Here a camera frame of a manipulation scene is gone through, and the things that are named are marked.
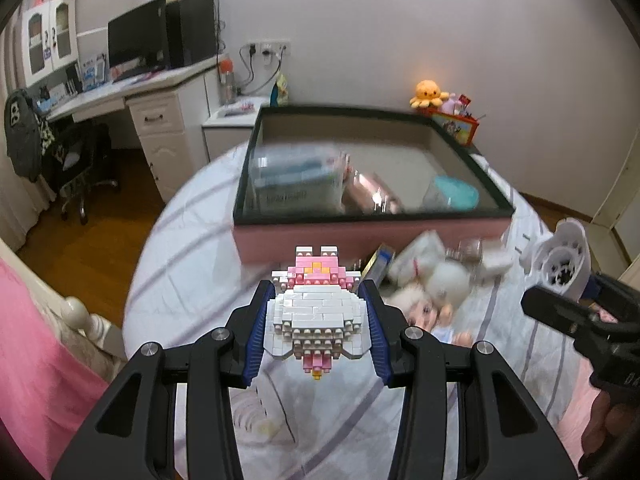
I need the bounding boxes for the white mini fan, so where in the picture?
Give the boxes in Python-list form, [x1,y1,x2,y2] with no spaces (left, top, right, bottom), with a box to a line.
[518,218,591,301]

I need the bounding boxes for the white pink brick figure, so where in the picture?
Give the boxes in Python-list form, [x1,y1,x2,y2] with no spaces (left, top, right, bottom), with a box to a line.
[264,246,371,380]

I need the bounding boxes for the rose gold metal cup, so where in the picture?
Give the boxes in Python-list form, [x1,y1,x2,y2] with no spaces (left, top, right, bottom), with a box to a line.
[343,170,404,214]

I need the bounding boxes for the person right hand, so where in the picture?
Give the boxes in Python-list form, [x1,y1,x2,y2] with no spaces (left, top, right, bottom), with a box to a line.
[578,391,639,476]

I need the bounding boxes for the white power adapter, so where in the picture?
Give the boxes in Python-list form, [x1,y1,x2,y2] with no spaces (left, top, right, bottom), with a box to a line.
[475,248,514,280]

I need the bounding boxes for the clear plastic bag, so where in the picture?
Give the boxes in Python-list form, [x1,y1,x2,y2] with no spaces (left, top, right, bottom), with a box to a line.
[446,238,483,264]

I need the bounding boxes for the pink baby doll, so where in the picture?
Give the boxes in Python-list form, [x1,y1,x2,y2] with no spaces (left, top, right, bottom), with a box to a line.
[386,283,474,348]

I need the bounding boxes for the teal lid container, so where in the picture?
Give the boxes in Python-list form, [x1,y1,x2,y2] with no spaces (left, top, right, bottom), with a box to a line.
[422,176,480,211]

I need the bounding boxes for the white plush lamb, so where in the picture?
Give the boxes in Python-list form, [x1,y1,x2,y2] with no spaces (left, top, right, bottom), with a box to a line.
[387,231,447,287]

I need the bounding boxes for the blue yellow box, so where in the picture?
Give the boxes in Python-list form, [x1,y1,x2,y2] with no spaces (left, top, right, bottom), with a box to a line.
[361,245,395,286]

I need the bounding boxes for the red picture box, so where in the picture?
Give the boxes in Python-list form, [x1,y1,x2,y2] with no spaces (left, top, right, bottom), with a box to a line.
[430,110,480,146]

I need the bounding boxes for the pink green storage box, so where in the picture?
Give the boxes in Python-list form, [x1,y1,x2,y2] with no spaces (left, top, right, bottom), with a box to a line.
[232,105,514,263]

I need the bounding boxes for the orange octopus plush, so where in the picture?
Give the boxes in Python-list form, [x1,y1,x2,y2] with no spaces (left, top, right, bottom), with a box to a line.
[409,79,451,108]

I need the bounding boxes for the black office chair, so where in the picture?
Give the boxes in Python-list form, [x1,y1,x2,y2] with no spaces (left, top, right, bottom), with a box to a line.
[3,89,122,226]

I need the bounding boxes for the dental flossers plastic box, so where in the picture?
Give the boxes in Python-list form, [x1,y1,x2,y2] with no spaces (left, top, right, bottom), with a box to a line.
[247,143,349,214]

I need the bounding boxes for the white low side cabinet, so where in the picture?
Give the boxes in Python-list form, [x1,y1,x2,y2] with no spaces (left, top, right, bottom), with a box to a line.
[202,96,269,162]

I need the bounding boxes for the white desk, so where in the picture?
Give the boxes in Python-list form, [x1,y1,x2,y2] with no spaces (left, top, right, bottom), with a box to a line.
[48,54,228,203]

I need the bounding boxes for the orange cap bottle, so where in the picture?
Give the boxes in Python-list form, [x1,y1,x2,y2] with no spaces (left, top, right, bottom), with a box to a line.
[218,58,236,105]

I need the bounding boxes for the snack bag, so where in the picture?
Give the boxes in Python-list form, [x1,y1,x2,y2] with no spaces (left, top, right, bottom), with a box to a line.
[269,72,288,107]

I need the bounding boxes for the black computer monitor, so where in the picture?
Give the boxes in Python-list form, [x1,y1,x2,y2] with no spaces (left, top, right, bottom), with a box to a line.
[107,0,167,82]

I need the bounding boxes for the black computer tower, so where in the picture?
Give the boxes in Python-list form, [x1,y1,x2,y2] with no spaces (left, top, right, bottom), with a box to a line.
[165,0,218,68]

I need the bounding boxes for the wall power strip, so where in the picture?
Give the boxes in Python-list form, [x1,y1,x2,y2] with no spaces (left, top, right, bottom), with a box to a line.
[248,40,292,56]

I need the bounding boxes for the white wall cabinet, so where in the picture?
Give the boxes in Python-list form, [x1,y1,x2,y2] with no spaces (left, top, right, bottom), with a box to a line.
[21,0,78,87]

